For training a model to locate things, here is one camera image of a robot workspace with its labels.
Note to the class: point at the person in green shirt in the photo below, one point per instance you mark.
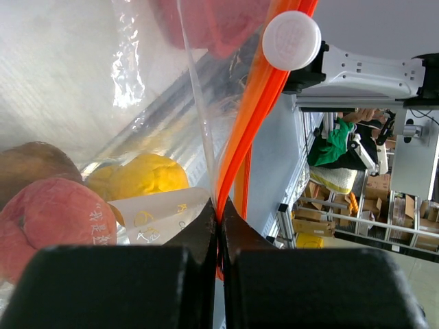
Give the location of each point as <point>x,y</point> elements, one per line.
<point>355,141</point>

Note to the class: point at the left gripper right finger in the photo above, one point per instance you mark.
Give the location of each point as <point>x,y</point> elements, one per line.
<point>243,251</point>

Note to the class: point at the red orange peach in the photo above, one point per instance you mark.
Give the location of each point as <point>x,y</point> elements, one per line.
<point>54,211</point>

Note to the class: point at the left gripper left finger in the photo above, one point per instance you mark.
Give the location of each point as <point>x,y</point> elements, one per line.
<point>195,280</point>

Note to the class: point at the clear zip top bag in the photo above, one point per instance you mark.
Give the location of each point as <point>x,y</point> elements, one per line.
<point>106,81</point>

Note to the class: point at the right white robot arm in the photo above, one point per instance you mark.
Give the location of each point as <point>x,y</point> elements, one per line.
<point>415,79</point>

